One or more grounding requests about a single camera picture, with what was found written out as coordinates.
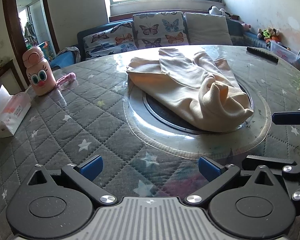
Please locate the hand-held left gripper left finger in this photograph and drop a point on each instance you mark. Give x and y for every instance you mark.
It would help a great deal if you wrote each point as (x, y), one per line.
(91, 167)

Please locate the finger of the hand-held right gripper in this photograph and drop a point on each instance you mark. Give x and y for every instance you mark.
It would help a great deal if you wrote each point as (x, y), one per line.
(287, 118)
(269, 162)

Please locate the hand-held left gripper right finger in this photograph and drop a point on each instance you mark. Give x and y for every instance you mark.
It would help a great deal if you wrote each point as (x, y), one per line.
(208, 168)

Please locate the cream knit garment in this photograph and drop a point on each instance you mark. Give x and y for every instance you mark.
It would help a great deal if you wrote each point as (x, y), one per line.
(184, 92)

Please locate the hanging clothes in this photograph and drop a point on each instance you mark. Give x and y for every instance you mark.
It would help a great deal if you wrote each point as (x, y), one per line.
(28, 31)

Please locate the clear plastic storage box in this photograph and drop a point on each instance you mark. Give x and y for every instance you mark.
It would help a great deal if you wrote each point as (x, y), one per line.
(284, 52)

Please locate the black remote control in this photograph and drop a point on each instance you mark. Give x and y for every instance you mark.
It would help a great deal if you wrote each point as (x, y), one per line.
(262, 53)

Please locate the green and orange plush toy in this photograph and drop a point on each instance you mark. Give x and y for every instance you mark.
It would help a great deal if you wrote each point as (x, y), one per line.
(271, 35)

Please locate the brown plush toy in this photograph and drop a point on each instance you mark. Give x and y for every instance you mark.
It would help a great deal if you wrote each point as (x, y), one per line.
(260, 32)

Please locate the white and pink tissue box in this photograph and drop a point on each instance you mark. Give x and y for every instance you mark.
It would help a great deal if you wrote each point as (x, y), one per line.
(12, 112)

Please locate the pink plush toy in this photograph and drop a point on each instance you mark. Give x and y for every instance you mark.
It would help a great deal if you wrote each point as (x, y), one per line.
(246, 25)

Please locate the pink cartoon face water bottle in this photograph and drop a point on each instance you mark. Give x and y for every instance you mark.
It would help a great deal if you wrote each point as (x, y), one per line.
(40, 77)

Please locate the blue chair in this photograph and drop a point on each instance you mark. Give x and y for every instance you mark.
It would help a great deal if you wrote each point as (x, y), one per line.
(60, 61)

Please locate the grey cloth on chair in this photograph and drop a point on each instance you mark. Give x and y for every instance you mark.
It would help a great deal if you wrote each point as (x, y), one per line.
(73, 51)

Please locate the plain grey cushion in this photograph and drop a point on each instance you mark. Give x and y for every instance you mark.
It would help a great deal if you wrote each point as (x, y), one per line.
(207, 30)

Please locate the dark wooden cabinet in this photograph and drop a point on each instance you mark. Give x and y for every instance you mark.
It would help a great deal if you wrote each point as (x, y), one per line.
(5, 72)

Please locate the wide butterfly print cushion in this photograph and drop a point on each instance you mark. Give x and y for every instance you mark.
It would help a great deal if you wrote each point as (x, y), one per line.
(107, 40)

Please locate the black and white plush toy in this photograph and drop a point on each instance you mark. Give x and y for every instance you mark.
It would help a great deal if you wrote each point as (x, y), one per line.
(216, 10)

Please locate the dark blue sofa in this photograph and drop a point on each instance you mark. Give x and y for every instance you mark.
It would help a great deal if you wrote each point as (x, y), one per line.
(86, 31)

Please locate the square butterfly print cushion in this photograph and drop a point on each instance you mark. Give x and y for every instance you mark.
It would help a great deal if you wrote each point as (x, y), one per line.
(152, 27)

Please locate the dark wooden door frame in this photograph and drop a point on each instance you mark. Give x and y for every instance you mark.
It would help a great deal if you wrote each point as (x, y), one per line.
(11, 30)

